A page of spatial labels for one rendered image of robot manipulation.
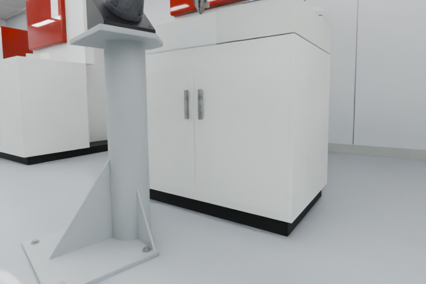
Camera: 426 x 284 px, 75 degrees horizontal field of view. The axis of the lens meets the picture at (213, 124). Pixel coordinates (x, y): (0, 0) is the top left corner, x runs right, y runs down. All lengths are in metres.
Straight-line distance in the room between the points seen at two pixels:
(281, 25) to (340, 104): 2.14
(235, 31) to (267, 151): 0.52
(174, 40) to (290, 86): 0.64
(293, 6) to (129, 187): 0.93
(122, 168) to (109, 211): 0.19
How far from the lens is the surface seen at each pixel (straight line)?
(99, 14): 1.15
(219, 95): 1.24
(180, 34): 1.42
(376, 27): 3.24
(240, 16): 1.24
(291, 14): 1.15
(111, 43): 1.15
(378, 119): 3.17
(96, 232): 1.25
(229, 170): 1.25
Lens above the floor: 0.57
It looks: 5 degrees down
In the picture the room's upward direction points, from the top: 1 degrees counter-clockwise
